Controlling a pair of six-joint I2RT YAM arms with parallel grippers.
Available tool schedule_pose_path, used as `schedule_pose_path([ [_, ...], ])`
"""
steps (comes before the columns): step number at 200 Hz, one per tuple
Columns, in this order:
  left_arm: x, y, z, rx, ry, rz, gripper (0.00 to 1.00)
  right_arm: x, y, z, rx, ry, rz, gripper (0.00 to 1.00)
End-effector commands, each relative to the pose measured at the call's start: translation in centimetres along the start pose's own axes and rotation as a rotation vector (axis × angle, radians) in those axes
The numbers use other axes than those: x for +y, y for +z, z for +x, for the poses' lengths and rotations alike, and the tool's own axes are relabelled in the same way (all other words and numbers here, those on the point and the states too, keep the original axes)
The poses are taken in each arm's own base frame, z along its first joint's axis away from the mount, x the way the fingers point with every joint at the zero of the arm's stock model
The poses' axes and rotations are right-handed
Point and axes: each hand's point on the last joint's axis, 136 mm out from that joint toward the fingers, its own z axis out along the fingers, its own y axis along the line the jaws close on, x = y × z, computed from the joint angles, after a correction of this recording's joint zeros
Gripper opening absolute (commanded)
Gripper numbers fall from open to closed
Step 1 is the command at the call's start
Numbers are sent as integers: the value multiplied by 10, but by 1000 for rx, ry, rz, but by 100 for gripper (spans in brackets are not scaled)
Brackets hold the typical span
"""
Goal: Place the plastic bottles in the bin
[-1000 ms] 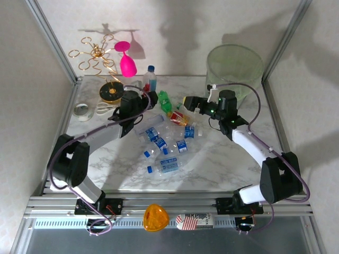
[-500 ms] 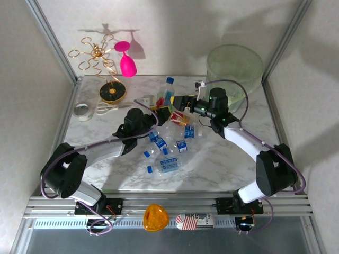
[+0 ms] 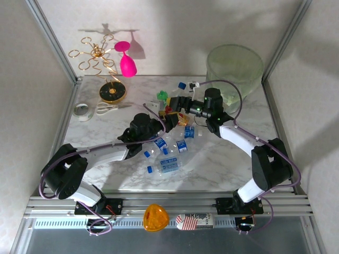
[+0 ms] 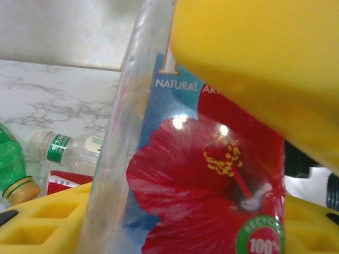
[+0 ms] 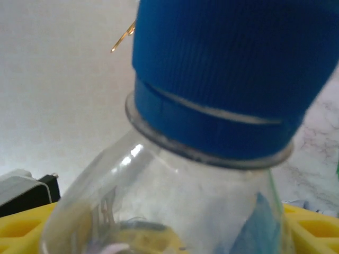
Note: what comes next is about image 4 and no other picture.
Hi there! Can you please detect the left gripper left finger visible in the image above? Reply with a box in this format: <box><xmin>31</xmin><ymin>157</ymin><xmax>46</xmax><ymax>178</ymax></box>
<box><xmin>0</xmin><ymin>182</ymin><xmax>94</xmax><ymax>254</ymax></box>

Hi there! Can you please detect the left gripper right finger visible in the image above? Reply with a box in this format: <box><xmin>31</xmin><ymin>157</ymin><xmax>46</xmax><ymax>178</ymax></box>
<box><xmin>283</xmin><ymin>195</ymin><xmax>339</xmax><ymax>254</ymax></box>

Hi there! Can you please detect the small green plastic bottle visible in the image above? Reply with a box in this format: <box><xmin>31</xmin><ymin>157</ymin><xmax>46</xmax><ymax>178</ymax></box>
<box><xmin>0</xmin><ymin>122</ymin><xmax>42</xmax><ymax>207</ymax></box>

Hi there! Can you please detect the clear bottle green label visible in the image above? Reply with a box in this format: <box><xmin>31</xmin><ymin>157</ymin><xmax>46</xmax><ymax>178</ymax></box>
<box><xmin>25</xmin><ymin>129</ymin><xmax>107</xmax><ymax>176</ymax></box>

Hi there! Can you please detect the clear bottle red flower label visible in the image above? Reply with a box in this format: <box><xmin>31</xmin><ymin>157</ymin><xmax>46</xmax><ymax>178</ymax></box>
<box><xmin>76</xmin><ymin>0</ymin><xmax>287</xmax><ymax>254</ymax></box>

